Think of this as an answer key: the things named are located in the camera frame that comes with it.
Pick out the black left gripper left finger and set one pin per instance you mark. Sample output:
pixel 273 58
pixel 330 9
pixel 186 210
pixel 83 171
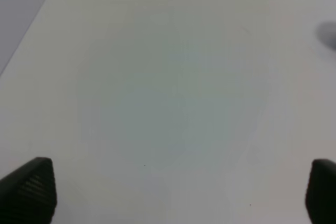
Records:
pixel 28 194

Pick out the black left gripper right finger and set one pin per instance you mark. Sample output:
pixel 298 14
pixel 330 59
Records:
pixel 320 194

